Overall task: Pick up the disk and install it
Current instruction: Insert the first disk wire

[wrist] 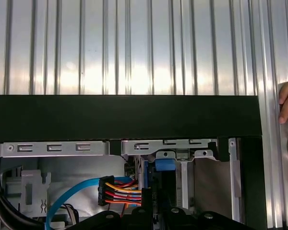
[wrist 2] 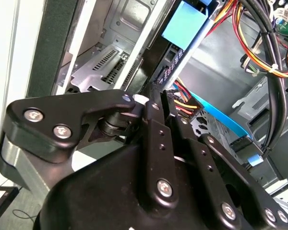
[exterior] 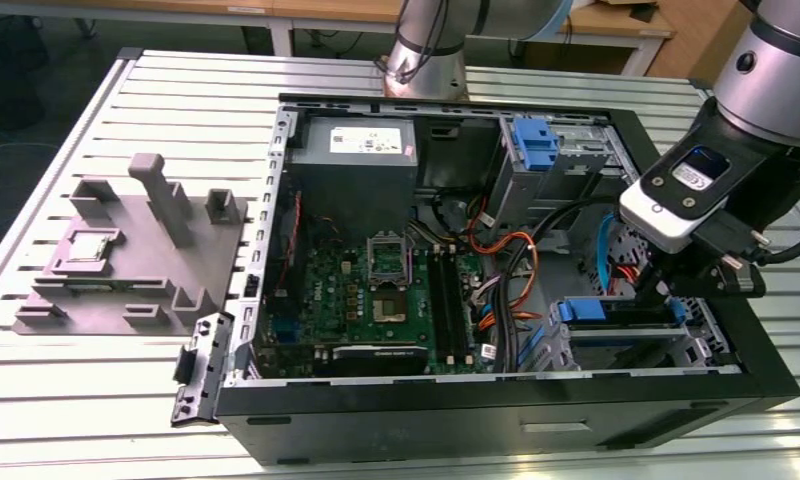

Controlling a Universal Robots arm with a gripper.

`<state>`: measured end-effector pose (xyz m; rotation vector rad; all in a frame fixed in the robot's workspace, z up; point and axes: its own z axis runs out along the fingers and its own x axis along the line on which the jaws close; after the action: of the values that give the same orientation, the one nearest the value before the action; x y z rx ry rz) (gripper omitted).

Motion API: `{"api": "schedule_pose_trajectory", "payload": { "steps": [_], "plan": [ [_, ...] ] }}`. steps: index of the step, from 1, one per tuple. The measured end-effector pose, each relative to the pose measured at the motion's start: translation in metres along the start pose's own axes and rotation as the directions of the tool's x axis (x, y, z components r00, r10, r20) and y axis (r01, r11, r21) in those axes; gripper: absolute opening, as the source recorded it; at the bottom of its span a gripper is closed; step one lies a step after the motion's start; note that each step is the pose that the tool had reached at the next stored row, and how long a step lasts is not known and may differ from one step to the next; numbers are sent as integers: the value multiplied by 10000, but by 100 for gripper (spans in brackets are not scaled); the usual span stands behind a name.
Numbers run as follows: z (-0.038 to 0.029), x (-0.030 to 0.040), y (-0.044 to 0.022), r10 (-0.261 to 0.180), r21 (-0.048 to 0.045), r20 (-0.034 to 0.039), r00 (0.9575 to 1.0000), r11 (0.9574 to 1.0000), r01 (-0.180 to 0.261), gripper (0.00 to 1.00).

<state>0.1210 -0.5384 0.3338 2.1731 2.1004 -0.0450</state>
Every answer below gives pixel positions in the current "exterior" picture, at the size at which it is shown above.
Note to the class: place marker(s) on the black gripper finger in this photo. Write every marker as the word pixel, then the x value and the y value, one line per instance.
pixel 653 272
pixel 727 280

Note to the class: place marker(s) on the hard disk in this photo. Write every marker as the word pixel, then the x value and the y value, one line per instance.
pixel 583 310

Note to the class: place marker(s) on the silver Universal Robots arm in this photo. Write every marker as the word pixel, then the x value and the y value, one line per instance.
pixel 427 75

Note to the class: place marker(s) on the metal disk bay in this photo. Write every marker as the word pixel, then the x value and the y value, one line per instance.
pixel 621 334

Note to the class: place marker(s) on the metal optical drive cage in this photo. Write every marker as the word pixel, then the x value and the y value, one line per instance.
pixel 527 195

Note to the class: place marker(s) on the wooden cabinet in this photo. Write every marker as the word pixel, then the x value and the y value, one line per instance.
pixel 701 40

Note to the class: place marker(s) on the black RAM slot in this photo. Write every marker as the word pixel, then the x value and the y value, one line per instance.
pixel 442 305
pixel 460 305

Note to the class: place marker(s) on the blue plastic drive latch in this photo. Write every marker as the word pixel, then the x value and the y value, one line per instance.
pixel 537 145

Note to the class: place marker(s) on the CPU socket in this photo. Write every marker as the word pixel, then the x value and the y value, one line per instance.
pixel 394 309

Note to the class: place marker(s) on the black PC case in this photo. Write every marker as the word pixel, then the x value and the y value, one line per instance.
pixel 440 425

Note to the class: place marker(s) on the black graphics card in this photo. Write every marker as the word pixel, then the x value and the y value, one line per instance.
pixel 374 360

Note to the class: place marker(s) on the grey power supply unit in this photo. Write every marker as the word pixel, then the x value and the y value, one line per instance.
pixel 354 200

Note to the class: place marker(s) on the green motherboard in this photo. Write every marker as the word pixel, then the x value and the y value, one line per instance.
pixel 334 300

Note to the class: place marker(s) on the white power supply label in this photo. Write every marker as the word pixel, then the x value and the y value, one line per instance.
pixel 367 140

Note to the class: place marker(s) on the blue board connector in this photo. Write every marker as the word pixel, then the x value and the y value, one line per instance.
pixel 287 332

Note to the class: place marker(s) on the grey parts rack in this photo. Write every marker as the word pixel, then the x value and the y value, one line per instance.
pixel 154 270

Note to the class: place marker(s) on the green RAM stick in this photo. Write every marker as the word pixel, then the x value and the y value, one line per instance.
pixel 116 286

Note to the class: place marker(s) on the silver CPU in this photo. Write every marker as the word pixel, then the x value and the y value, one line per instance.
pixel 88 248

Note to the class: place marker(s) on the wooden desk white frame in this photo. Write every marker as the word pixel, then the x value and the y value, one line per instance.
pixel 614 20

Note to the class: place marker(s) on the grey metal card bracket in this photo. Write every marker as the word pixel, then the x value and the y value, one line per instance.
pixel 203 360

